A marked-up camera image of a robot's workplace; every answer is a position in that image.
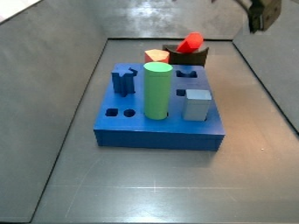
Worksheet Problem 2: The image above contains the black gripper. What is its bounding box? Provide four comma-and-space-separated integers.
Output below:
233, 0, 281, 33

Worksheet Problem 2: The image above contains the red hexagon prism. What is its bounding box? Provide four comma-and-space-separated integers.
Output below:
176, 32, 202, 53

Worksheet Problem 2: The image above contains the black curved stand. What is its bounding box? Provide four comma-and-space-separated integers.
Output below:
162, 45, 209, 67

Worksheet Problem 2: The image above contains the red pentagon block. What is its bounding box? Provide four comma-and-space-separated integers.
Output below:
144, 49, 169, 63

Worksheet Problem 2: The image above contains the green cylinder block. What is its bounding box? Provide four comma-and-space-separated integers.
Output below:
144, 62, 173, 120

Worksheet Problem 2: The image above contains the light blue square block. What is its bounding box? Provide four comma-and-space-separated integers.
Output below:
182, 89, 210, 121

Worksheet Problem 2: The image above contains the dark blue star block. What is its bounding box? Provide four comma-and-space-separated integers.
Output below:
110, 67, 137, 97

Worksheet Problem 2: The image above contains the blue shape sorter base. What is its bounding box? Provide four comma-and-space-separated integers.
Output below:
93, 63, 225, 151

